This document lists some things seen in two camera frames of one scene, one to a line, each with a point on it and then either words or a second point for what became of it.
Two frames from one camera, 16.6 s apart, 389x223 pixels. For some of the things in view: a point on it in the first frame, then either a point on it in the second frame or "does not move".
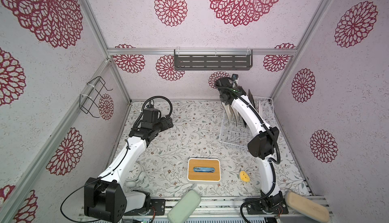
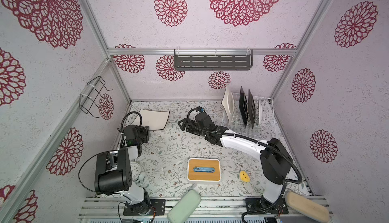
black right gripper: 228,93 → 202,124
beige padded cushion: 307,207 does not move
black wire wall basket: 88,100 does not move
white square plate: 235,113 → 155,119
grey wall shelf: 213,59 does not move
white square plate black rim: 228,110 does not move
